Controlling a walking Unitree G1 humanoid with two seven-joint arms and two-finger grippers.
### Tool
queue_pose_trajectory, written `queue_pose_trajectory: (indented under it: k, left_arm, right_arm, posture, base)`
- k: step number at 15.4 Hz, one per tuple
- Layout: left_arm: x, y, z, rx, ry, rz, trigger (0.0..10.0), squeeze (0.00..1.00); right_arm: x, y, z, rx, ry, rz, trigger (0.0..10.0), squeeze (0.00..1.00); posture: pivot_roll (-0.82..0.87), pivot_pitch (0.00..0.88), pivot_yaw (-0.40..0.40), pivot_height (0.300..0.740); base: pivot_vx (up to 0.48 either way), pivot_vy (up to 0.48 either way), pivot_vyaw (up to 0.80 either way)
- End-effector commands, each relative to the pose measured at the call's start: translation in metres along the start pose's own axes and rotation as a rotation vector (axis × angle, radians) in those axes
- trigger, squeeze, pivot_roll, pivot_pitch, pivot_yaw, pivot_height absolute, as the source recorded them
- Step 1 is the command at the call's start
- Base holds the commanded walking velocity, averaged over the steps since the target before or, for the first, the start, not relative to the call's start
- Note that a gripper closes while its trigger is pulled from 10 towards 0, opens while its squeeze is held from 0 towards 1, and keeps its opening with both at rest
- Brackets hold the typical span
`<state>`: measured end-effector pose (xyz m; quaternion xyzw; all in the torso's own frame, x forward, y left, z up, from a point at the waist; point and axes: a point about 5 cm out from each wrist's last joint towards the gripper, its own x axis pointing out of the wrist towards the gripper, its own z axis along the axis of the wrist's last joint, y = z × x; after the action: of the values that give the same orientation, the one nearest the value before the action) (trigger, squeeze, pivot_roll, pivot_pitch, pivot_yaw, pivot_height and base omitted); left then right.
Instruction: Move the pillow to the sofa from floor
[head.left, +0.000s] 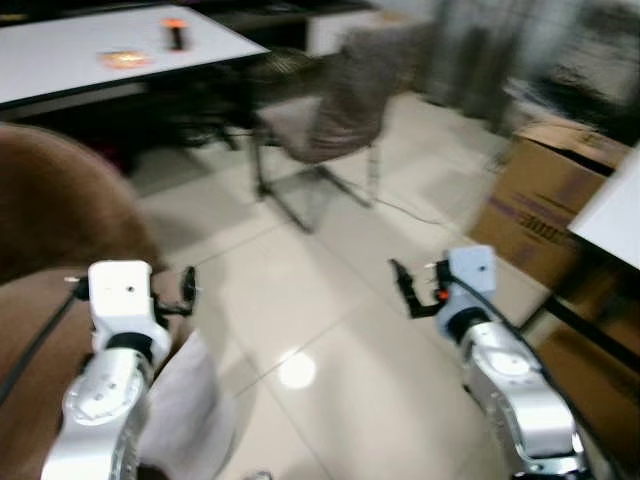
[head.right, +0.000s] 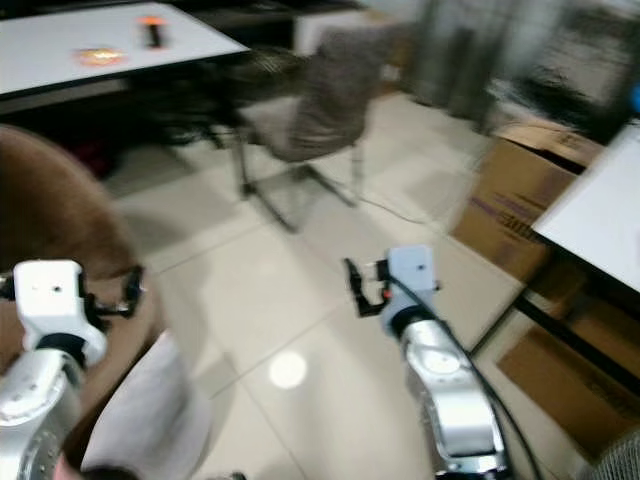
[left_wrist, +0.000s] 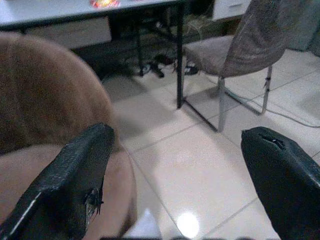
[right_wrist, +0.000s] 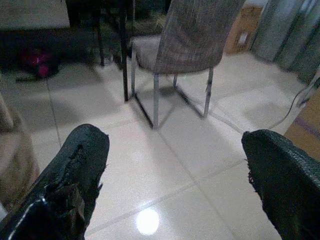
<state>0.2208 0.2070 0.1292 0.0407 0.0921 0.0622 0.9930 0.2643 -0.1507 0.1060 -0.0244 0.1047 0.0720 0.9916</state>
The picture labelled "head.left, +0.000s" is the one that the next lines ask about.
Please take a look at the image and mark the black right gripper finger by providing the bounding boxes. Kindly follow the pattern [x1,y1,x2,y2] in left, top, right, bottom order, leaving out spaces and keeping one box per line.
[389,259,422,320]

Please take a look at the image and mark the grey pillow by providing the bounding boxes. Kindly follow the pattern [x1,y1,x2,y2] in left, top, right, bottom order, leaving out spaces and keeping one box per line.
[138,330,238,477]

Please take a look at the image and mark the brown velvet round sofa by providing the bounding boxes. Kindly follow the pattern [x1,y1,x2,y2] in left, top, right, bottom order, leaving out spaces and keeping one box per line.
[0,124,203,480]

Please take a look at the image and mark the cardboard box purple print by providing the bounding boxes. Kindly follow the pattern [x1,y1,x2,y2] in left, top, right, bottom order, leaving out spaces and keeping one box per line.
[470,119,633,291]

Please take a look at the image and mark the plain brown cardboard box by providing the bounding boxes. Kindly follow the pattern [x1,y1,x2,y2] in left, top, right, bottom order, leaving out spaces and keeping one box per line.
[535,270,640,471]

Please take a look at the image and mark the grey fabric chair metal legs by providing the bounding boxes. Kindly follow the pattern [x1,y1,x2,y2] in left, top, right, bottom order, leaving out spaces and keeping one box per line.
[252,25,433,233]

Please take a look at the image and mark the orange red snack packet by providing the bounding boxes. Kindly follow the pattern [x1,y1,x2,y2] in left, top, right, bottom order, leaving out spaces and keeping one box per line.
[98,47,155,72]

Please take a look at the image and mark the grey curtain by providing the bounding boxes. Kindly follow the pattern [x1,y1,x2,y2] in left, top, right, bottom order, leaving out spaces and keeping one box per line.
[430,0,561,113]

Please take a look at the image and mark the black bottle orange cap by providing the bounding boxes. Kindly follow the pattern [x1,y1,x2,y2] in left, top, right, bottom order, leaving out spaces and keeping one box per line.
[162,16,189,52]

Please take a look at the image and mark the long white table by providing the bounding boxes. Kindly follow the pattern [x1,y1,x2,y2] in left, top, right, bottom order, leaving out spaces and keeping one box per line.
[0,5,270,107]

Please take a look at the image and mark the white cabinet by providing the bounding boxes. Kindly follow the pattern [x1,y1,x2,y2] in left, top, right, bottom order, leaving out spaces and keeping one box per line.
[305,10,387,57]

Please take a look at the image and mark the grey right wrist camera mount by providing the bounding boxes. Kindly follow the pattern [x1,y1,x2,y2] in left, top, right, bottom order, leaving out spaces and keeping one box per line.
[446,246,498,312]

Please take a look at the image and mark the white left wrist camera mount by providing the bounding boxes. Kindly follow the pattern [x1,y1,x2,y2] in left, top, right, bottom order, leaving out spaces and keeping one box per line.
[88,261,157,341]

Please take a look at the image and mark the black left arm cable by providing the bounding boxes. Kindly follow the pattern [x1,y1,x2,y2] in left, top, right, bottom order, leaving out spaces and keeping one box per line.
[0,278,91,403]

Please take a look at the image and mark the white table black frame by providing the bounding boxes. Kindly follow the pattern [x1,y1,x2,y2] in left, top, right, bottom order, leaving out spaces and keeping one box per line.
[520,145,640,373]

